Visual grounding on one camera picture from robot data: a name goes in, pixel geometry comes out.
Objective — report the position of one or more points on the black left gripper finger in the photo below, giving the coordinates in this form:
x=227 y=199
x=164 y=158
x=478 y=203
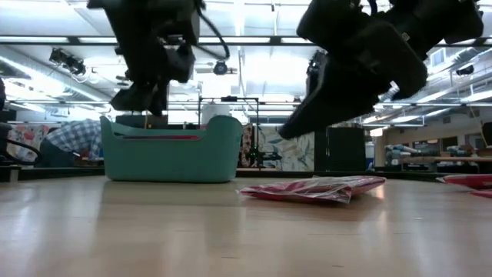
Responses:
x=132 y=98
x=160 y=100

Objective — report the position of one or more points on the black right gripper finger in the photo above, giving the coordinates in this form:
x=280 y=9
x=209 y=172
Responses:
x=334 y=100

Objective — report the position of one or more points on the red popcorn bag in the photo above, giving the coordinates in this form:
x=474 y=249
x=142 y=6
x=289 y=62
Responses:
x=469 y=181
x=307 y=189

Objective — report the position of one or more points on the black screen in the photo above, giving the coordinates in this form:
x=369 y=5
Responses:
x=134 y=122

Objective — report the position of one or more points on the black ceiling spotlight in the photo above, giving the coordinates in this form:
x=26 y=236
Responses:
x=313 y=65

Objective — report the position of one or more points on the black cabinet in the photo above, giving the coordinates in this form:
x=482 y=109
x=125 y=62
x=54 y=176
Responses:
x=342 y=150

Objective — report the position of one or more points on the white LED light strip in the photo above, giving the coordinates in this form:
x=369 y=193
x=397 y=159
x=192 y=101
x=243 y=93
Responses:
x=34 y=39
x=96 y=39
x=294 y=39
x=246 y=39

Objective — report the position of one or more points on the white cylinder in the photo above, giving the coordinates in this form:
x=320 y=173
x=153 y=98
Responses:
x=215 y=113

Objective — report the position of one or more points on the teal plastic basket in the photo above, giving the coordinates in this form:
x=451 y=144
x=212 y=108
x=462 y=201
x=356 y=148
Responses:
x=173 y=161

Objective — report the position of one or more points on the person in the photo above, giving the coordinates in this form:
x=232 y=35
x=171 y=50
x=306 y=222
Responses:
x=77 y=136

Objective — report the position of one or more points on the black metal rack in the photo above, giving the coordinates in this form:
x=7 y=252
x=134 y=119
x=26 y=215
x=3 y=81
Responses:
x=228 y=99

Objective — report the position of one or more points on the leaf print panel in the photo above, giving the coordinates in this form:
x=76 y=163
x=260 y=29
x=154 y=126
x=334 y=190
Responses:
x=288 y=150

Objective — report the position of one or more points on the black ceiling device cluster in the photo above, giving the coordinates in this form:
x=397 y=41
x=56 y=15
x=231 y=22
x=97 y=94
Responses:
x=67 y=61

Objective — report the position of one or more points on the black device green light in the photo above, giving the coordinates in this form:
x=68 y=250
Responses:
x=269 y=156

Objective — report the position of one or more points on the narrow patterned panel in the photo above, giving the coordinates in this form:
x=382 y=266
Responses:
x=246 y=146

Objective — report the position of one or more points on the colourful floral cloth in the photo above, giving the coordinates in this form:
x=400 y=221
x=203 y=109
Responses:
x=27 y=138

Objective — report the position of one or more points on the small black ceiling box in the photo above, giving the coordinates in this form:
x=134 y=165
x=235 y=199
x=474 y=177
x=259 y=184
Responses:
x=465 y=70

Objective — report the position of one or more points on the long wooden table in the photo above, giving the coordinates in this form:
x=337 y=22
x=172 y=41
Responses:
x=442 y=159

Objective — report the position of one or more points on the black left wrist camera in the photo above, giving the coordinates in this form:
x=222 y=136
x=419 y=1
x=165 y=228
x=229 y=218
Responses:
x=182 y=63

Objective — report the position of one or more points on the round black ceiling camera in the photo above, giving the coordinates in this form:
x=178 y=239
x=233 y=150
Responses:
x=220 y=67

